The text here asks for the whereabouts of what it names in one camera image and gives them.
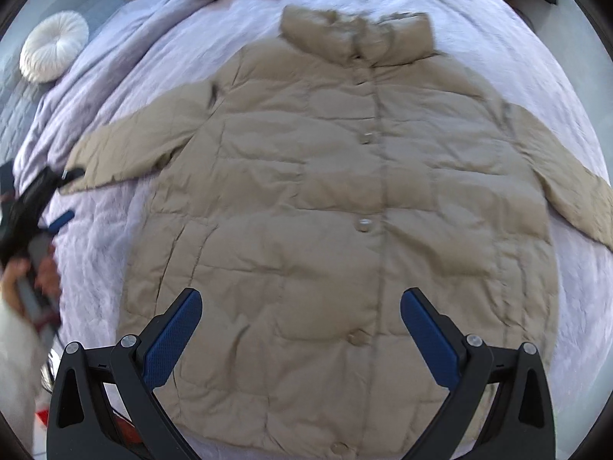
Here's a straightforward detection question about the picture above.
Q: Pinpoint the beige puffer coat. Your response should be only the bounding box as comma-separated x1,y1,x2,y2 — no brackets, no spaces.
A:
67,5,612,459

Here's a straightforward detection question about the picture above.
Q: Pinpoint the person's left hand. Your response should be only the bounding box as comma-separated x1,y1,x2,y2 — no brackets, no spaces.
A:
1,244,61,320

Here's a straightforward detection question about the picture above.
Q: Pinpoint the round white pleated cushion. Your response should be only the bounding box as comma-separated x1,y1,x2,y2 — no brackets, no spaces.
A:
19,10,89,83

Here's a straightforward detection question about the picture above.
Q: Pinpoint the lavender bed blanket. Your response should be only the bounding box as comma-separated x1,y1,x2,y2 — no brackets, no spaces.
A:
16,0,612,459

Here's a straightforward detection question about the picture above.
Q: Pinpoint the grey quilted headboard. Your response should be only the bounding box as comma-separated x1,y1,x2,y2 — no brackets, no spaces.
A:
1,0,127,163

